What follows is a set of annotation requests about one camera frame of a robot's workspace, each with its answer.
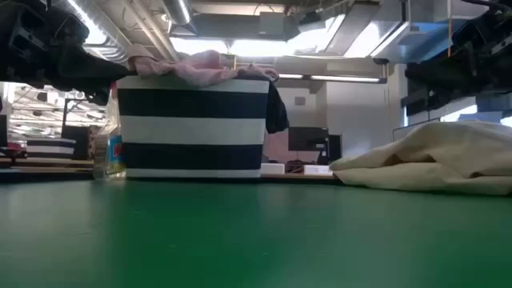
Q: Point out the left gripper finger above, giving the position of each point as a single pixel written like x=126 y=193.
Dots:
x=92 y=68

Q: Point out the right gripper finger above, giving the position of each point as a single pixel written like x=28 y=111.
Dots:
x=428 y=76

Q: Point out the pink waffle-knit shirt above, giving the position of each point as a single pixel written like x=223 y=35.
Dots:
x=192 y=68

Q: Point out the linear ceiling lamp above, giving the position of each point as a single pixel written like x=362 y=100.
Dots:
x=344 y=78

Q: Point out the cream cloth garment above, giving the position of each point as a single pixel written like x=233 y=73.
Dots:
x=440 y=160

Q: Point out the navy white striped basket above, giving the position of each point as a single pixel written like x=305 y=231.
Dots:
x=192 y=132
x=50 y=148

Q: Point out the clear bottle with red cap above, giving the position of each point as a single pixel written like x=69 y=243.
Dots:
x=116 y=156

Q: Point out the black computer monitor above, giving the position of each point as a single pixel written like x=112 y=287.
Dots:
x=336 y=148
x=308 y=139

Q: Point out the white printed flat box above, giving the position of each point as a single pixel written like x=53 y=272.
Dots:
x=318 y=170

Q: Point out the grey ceiling box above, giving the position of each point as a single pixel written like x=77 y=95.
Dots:
x=273 y=24

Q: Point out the light wooden table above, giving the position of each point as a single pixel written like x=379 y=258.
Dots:
x=296 y=176

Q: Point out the small white printed box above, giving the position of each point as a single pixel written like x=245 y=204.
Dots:
x=273 y=169

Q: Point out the green table mat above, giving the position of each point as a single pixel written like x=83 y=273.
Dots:
x=256 y=240

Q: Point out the ribbed silver air duct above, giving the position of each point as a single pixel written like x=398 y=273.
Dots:
x=116 y=50

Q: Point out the rectangular silver air duct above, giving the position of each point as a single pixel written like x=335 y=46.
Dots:
x=420 y=36

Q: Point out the round silver air duct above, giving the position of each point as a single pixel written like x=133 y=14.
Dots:
x=178 y=12

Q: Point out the grey wall plate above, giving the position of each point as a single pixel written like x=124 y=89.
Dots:
x=300 y=101

